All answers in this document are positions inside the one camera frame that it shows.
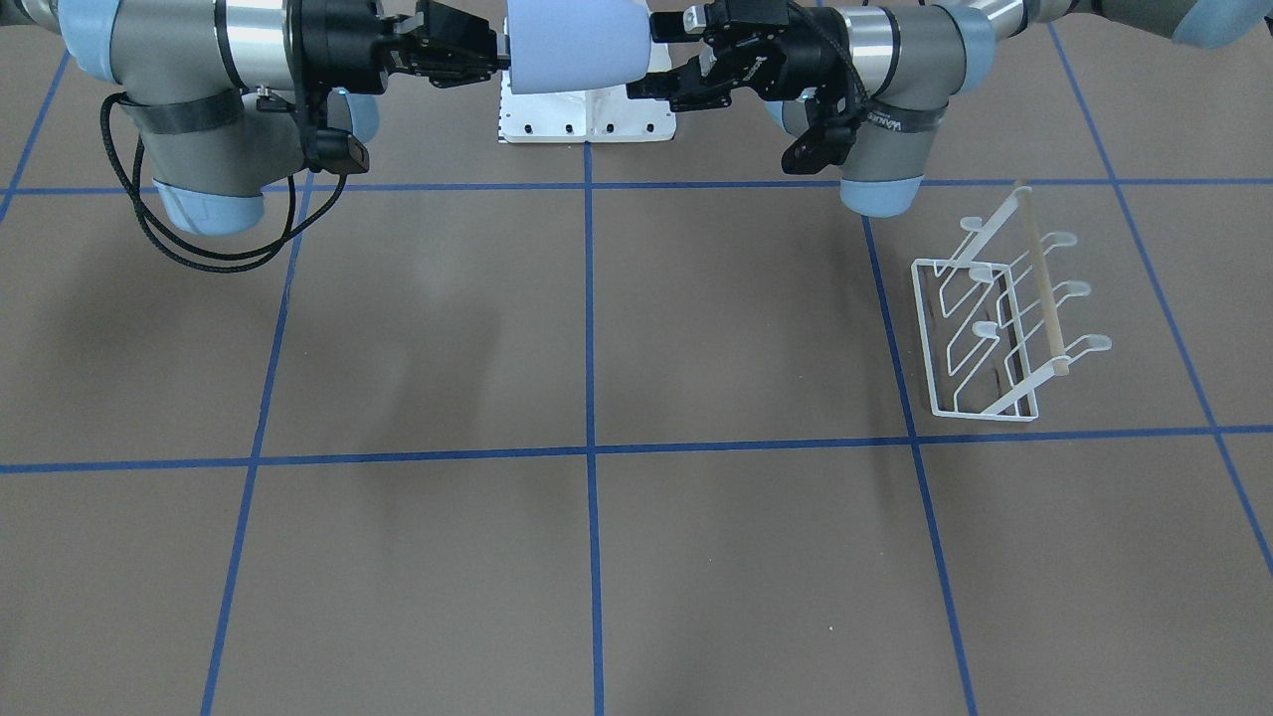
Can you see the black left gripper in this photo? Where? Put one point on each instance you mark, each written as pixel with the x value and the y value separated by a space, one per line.
pixel 793 50

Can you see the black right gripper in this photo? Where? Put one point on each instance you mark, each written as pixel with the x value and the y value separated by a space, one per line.
pixel 343 40

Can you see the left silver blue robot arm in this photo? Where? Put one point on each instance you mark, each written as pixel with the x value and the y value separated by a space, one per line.
pixel 865 88

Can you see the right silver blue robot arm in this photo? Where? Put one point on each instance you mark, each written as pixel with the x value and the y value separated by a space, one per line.
pixel 229 96

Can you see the brown paper table cover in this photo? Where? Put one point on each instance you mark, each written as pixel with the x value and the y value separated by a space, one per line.
pixel 644 429

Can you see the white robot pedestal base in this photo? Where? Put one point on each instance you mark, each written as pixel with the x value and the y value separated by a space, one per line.
pixel 597 115

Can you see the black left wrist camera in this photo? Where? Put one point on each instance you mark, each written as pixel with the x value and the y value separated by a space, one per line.
pixel 822 136

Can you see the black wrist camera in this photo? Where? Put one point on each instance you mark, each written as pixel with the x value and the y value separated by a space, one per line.
pixel 822 136
pixel 324 148

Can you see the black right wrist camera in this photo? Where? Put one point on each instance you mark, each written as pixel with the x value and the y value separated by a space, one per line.
pixel 324 148

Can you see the white wire cup holder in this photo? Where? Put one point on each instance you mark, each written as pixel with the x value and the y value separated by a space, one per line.
pixel 989 316

